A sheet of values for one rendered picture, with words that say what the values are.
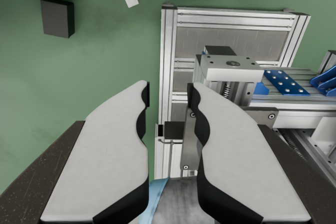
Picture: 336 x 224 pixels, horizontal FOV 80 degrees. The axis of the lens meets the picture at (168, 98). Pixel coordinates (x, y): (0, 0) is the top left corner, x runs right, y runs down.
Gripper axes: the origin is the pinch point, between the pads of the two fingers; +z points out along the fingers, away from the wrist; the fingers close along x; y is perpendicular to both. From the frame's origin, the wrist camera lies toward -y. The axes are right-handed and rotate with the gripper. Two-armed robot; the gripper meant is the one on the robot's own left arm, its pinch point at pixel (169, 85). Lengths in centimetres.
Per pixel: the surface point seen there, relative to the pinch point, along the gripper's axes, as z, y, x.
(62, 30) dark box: 120, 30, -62
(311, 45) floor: 132, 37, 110
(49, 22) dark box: 120, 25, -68
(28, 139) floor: 132, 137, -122
